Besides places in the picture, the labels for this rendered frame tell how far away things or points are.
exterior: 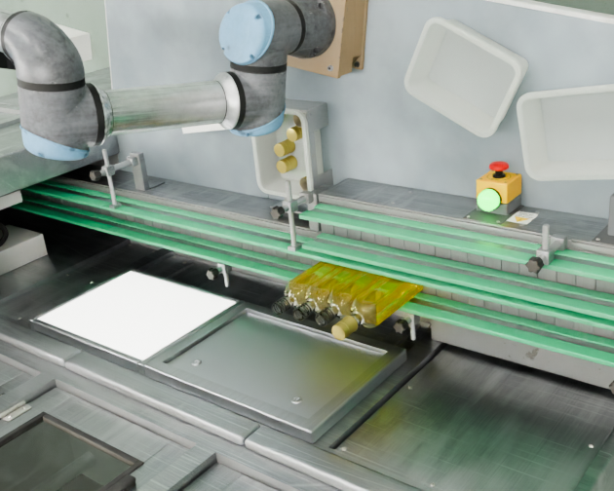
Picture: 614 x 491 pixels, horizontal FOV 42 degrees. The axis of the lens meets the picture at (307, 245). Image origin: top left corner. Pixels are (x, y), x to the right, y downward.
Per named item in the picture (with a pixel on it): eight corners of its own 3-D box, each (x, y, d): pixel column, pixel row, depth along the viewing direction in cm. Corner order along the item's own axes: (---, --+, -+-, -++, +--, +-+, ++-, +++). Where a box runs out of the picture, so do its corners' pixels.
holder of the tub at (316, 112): (283, 200, 213) (264, 209, 208) (272, 96, 202) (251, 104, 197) (335, 209, 203) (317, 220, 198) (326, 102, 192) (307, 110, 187)
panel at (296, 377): (133, 276, 228) (30, 329, 204) (131, 266, 227) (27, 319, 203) (407, 359, 175) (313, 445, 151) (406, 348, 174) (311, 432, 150)
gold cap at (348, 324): (342, 314, 163) (329, 323, 159) (357, 317, 160) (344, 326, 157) (344, 329, 164) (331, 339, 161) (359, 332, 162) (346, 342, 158)
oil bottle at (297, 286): (338, 270, 192) (282, 308, 177) (337, 248, 190) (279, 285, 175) (359, 275, 189) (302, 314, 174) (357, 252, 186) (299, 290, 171)
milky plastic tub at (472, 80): (507, 132, 168) (488, 143, 161) (420, 79, 176) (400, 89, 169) (544, 56, 157) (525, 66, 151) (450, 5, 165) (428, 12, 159)
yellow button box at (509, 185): (491, 199, 174) (476, 210, 169) (491, 166, 171) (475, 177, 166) (522, 204, 170) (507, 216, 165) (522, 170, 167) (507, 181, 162)
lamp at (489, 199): (480, 207, 168) (474, 211, 166) (480, 186, 166) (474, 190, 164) (501, 209, 165) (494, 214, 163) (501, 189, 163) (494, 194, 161)
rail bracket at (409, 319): (423, 321, 182) (391, 348, 173) (422, 294, 179) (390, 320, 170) (439, 325, 180) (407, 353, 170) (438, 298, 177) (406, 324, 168)
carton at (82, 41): (26, 15, 202) (6, 19, 198) (90, 33, 189) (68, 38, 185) (30, 39, 205) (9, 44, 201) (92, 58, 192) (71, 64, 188)
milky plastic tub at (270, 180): (279, 181, 211) (257, 192, 205) (270, 96, 202) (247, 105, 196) (333, 191, 201) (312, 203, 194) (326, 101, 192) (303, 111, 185)
